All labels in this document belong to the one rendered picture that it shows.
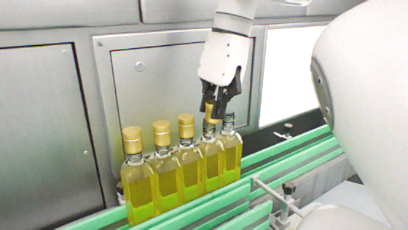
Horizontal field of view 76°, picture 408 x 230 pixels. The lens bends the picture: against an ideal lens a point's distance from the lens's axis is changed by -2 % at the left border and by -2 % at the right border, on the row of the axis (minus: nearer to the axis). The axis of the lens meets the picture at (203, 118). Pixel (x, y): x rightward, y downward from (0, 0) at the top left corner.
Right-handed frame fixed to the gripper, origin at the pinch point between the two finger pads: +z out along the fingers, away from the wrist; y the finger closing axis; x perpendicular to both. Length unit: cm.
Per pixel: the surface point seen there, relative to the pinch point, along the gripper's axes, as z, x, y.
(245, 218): 20.8, 5.8, 12.3
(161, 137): 6.5, -11.1, 0.4
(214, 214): 25.0, 4.1, 4.6
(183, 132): 5.9, -5.9, -0.3
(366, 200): 27, 65, 14
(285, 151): 15.7, 38.2, -5.4
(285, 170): 17.8, 30.0, 2.1
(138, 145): 8.2, -15.5, 0.3
